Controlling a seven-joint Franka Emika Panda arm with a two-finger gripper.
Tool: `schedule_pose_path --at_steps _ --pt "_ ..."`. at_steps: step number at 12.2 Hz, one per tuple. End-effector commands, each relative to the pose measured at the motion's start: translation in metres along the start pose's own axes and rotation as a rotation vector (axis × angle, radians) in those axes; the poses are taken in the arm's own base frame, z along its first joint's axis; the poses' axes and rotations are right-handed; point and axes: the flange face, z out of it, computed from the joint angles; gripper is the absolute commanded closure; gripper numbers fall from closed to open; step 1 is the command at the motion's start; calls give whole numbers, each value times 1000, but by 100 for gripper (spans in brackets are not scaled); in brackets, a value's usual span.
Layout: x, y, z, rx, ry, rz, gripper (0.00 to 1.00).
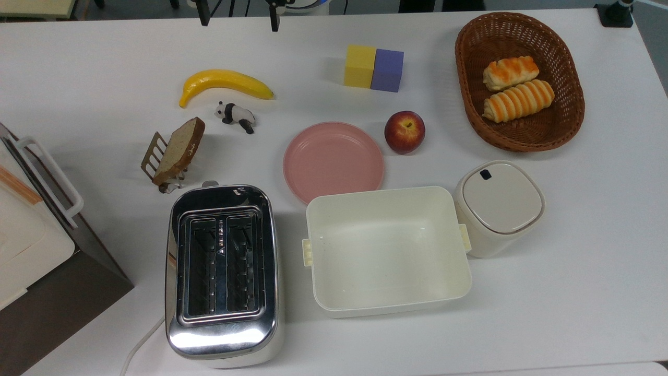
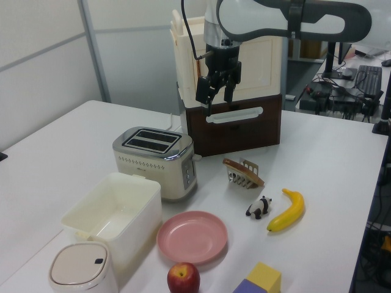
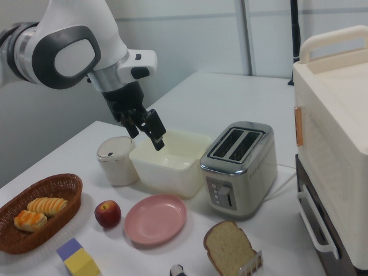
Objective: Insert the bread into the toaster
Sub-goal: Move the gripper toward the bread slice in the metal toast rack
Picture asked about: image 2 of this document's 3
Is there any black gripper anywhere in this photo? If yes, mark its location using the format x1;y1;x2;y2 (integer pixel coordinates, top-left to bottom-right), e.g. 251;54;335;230
195;43;243;117

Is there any brown bread slice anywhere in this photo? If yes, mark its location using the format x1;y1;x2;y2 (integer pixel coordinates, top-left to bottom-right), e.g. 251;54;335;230
222;158;266;186

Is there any cream two-slot toaster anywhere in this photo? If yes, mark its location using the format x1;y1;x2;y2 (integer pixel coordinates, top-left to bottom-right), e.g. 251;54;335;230
112;126;203;203

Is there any cream toy cabinet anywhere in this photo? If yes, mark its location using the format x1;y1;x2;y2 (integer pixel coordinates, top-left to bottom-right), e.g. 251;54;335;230
169;9;282;110

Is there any brown drawer box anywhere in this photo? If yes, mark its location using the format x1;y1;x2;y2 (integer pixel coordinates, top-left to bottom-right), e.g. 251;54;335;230
185;93;283;158

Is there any metal toast rack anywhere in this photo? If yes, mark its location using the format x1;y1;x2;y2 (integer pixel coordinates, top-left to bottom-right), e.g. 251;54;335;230
224;157;261;191

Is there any black equipment box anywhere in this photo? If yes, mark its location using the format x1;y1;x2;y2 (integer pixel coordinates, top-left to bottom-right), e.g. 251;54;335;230
294;79;334;116

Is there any black monitor stand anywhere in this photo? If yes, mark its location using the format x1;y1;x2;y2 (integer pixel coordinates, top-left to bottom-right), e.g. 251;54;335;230
321;38;359;81

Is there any panda toy figure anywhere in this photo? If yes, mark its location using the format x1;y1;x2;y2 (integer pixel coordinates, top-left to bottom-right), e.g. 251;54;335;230
246;195;274;221

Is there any yellow banana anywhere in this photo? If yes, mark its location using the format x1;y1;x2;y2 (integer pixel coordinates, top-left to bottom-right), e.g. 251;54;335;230
266;188;305;236

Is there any pink plate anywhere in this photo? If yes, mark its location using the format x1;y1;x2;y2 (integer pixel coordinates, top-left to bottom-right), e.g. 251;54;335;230
156;211;229;266

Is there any white open plastic bin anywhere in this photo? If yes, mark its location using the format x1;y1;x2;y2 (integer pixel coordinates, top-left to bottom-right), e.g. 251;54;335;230
60;172;163;277

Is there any black keyboard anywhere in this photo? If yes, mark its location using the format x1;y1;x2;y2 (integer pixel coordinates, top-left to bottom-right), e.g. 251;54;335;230
355;65;384;99

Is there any black desk pole clamp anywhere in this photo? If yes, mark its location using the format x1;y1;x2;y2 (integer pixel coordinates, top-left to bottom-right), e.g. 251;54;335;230
371;79;391;136

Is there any red apple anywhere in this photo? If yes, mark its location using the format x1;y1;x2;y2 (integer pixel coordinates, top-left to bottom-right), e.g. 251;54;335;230
166;262;202;293

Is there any yellow foam block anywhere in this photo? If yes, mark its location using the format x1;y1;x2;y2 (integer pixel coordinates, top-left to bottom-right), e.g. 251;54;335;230
246;261;283;293

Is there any purple foam block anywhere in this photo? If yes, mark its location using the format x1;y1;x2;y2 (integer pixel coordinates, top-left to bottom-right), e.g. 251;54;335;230
232;278;270;293

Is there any small white lidded trash can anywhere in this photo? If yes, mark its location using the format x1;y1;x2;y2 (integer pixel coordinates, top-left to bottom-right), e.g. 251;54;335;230
48;241;119;293

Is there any white toaster cord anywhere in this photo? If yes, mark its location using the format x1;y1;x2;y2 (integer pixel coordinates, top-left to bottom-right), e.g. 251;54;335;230
166;112;184;132

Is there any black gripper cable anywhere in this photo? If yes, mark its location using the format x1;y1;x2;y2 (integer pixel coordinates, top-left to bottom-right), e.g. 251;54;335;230
180;0;214;60

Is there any grey partition post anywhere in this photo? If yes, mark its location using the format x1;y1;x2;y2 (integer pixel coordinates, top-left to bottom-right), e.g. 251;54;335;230
77;0;112;103

